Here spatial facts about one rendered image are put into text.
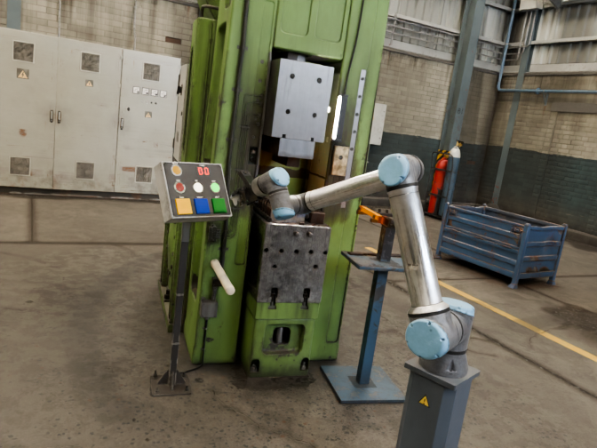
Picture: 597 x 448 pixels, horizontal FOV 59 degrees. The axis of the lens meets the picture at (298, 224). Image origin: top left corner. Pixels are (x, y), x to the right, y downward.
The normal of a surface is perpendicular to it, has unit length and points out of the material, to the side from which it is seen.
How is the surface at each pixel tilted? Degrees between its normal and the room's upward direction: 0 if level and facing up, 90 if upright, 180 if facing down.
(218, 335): 90
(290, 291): 90
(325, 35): 90
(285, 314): 90
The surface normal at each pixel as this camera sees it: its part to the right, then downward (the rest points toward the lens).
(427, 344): -0.58, 0.16
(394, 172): -0.61, -0.05
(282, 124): 0.32, 0.22
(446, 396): 0.03, 0.20
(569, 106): -0.89, -0.03
